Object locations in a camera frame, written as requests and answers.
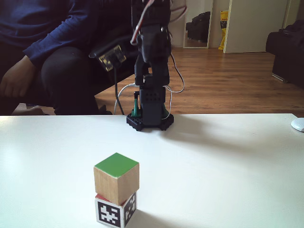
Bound wooden cube green top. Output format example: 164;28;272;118
93;152;140;206

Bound marker cube red top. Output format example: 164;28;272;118
95;191;138;228

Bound person's right hand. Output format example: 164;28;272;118
0;57;37;97

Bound standing mirror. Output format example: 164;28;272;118
182;0;214;49

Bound yellow bag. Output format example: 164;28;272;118
218;10;229;50

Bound person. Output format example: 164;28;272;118
0;0;143;116

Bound white door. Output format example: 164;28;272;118
223;0;292;54

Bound black sofa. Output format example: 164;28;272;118
265;20;304;90

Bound white computer mouse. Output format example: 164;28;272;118
290;118;304;132

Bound red white servo cable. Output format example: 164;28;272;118
130;0;157;46

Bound camera circuit board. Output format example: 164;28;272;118
97;45;128;72

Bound black camera cable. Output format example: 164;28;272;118
113;65;126;115

